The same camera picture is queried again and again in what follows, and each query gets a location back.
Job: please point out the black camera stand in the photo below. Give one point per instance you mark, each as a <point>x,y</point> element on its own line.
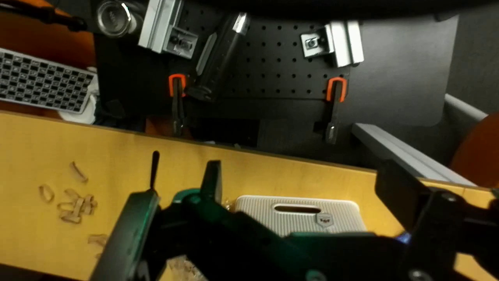
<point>218,57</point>

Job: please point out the orange black clamp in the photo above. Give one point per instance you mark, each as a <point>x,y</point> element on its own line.
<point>335,87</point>
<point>176,80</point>

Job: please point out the small dark marker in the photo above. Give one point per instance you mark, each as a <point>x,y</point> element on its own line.
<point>154,169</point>

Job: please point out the orange shell chair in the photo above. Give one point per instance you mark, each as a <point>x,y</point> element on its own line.
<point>480,151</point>
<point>46,45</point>

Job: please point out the tan rubber band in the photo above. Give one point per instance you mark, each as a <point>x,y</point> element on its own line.
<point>42,191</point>
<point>82,202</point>
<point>70,216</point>
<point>96,240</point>
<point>78,173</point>

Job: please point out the aluminium extrusion rail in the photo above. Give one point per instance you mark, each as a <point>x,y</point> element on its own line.
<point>344,45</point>
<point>157,24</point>

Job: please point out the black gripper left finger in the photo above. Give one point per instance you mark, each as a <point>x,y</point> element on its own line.
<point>126,240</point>

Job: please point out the grey metal bar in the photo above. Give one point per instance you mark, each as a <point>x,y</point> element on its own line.
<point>410,155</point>

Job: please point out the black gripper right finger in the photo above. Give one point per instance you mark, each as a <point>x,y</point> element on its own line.
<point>433,229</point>

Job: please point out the black perforated breadboard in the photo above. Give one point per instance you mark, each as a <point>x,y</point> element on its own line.
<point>280,63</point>

